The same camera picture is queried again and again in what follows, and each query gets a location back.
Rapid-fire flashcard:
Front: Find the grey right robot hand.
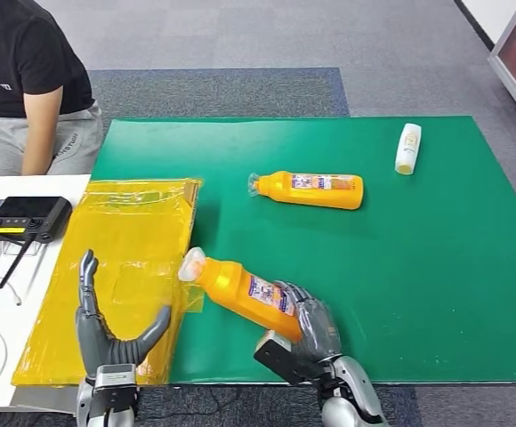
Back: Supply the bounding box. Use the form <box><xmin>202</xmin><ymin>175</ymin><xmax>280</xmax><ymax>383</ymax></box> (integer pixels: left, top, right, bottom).
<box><xmin>276</xmin><ymin>281</ymin><xmax>343</xmax><ymax>367</ymax></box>

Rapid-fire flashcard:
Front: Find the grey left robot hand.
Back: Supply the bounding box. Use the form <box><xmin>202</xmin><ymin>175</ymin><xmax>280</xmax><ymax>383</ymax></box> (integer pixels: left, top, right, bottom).
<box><xmin>75</xmin><ymin>249</ymin><xmax>173</xmax><ymax>379</ymax></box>

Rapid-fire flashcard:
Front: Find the orange bottle with clear cap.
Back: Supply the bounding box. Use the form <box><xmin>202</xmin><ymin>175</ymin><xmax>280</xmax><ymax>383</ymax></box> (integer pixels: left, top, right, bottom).
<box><xmin>178</xmin><ymin>247</ymin><xmax>304</xmax><ymax>344</ymax></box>
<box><xmin>246</xmin><ymin>171</ymin><xmax>364</xmax><ymax>212</ymax></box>

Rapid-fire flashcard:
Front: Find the small white bottle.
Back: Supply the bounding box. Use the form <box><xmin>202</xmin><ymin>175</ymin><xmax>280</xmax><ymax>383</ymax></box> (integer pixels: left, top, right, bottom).
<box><xmin>394</xmin><ymin>123</ymin><xmax>421</xmax><ymax>177</ymax></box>

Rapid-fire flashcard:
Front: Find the yellow taped cardboard box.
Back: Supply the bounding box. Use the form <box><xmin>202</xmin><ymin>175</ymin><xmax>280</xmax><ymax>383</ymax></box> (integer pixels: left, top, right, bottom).
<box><xmin>11</xmin><ymin>178</ymin><xmax>206</xmax><ymax>388</ymax></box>

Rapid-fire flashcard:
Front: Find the green table mat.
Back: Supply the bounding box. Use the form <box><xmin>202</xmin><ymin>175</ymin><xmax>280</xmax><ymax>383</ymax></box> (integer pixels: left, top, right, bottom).
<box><xmin>89</xmin><ymin>116</ymin><xmax>516</xmax><ymax>385</ymax></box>

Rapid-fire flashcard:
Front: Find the black remote controller with antennas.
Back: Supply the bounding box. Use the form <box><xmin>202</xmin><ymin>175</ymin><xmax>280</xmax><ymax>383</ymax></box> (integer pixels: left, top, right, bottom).
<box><xmin>0</xmin><ymin>196</ymin><xmax>73</xmax><ymax>291</ymax></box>

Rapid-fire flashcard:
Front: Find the person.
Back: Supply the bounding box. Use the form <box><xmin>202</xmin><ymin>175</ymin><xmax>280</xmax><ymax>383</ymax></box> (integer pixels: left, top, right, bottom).
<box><xmin>0</xmin><ymin>0</ymin><xmax>104</xmax><ymax>177</ymax></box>

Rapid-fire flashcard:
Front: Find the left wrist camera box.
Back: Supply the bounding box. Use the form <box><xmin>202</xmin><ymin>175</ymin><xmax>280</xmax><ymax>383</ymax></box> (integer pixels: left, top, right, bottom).
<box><xmin>88</xmin><ymin>363</ymin><xmax>140</xmax><ymax>421</ymax></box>

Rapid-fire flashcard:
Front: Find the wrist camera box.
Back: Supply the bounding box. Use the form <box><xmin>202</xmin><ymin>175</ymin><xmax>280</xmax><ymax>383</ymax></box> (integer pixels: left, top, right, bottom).
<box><xmin>253</xmin><ymin>329</ymin><xmax>330</xmax><ymax>388</ymax></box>
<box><xmin>88</xmin><ymin>363</ymin><xmax>140</xmax><ymax>421</ymax></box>

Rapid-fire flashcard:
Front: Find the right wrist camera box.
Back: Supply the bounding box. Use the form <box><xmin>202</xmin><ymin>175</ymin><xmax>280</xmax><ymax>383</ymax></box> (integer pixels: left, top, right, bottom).
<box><xmin>253</xmin><ymin>329</ymin><xmax>330</xmax><ymax>388</ymax></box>

